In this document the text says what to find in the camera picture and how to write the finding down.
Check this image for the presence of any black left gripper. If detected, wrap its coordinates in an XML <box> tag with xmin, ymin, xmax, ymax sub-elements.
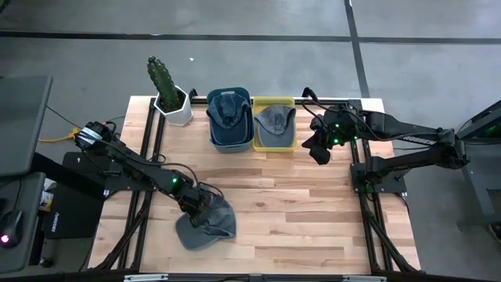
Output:
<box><xmin>183</xmin><ymin>186</ymin><xmax>214</xmax><ymax>230</ymax></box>

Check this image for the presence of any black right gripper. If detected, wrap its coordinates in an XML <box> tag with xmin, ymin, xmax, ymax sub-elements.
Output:
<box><xmin>301</xmin><ymin>107</ymin><xmax>359</xmax><ymax>166</ymax></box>

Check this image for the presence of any grey cap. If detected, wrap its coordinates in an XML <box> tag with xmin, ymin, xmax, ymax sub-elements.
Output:
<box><xmin>175</xmin><ymin>195</ymin><xmax>238</xmax><ymax>251</ymax></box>
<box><xmin>254</xmin><ymin>104</ymin><xmax>297</xmax><ymax>149</ymax></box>

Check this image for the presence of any dark navy blue cap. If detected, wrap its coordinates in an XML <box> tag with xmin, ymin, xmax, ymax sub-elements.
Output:
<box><xmin>206</xmin><ymin>92</ymin><xmax>252</xmax><ymax>146</ymax></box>

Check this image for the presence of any yellow translucent plastic bin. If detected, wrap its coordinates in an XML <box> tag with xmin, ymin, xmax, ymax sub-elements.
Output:
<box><xmin>252</xmin><ymin>96</ymin><xmax>298</xmax><ymax>154</ymax></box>

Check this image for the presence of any teal plastic bin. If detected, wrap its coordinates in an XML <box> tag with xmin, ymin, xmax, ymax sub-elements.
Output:
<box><xmin>206</xmin><ymin>86</ymin><xmax>256</xmax><ymax>154</ymax></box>

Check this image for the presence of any white hexagonal plant pot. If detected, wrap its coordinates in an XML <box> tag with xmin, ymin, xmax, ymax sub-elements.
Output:
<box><xmin>153</xmin><ymin>85</ymin><xmax>195</xmax><ymax>128</ymax></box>

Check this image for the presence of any black Trossen box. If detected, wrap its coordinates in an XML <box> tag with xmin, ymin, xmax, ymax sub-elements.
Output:
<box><xmin>41</xmin><ymin>182</ymin><xmax>106</xmax><ymax>240</ymax></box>

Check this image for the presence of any black diagonal bar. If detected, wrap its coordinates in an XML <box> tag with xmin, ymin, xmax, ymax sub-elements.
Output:
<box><xmin>31</xmin><ymin>152</ymin><xmax>106</xmax><ymax>201</ymax></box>

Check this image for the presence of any green cactus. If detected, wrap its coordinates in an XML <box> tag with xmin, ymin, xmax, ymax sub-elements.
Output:
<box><xmin>146</xmin><ymin>56</ymin><xmax>183</xmax><ymax>113</ymax></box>

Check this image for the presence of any white and yellow packet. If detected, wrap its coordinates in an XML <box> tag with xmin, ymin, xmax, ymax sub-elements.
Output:
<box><xmin>38</xmin><ymin>178</ymin><xmax>56</xmax><ymax>212</ymax></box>

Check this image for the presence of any dark grey desk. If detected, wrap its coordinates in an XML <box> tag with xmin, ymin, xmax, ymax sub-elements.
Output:
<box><xmin>0</xmin><ymin>172</ymin><xmax>46</xmax><ymax>273</ymax></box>

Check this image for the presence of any black computer mouse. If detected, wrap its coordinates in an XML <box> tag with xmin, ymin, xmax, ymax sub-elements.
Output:
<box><xmin>0</xmin><ymin>209</ymin><xmax>24</xmax><ymax>248</ymax></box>

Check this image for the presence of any grey flat monitor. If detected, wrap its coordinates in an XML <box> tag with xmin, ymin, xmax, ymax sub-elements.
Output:
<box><xmin>0</xmin><ymin>74</ymin><xmax>54</xmax><ymax>177</ymax></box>

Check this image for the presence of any silver bracket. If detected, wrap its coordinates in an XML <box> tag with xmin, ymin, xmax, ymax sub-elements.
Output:
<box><xmin>343</xmin><ymin>275</ymin><xmax>388</xmax><ymax>282</ymax></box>
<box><xmin>124</xmin><ymin>273</ymin><xmax>169</xmax><ymax>282</ymax></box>

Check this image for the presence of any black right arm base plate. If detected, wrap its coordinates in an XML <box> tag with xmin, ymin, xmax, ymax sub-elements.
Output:
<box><xmin>350</xmin><ymin>162</ymin><xmax>408</xmax><ymax>194</ymax></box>

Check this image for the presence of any black aluminium rig frame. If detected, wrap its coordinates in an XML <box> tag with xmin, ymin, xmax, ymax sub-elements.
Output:
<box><xmin>88</xmin><ymin>96</ymin><xmax>422</xmax><ymax>282</ymax></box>

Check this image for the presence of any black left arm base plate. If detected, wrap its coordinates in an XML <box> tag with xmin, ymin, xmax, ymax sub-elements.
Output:
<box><xmin>62</xmin><ymin>151</ymin><xmax>162</xmax><ymax>192</ymax></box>

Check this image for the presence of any yellow cable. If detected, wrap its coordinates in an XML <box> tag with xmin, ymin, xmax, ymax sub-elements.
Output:
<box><xmin>38</xmin><ymin>131</ymin><xmax>79</xmax><ymax>143</ymax></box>

